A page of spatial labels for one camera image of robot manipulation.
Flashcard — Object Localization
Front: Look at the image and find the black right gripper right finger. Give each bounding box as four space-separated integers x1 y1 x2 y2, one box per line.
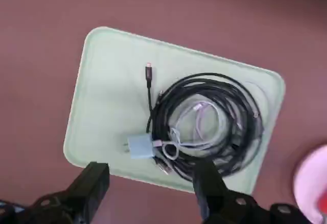
192 159 311 224

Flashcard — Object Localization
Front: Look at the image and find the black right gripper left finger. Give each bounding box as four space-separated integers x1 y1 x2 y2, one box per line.
0 161 110 224

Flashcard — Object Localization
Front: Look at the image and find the white charger with cable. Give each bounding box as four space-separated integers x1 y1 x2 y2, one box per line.
120 101 227 161

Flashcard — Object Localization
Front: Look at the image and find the pink round plate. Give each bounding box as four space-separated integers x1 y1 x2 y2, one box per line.
293 143 327 224

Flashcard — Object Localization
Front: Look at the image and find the green plastic tray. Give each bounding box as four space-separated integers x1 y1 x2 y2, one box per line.
63 26 286 194

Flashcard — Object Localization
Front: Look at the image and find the black coiled cable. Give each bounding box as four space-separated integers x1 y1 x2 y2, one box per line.
143 62 265 181

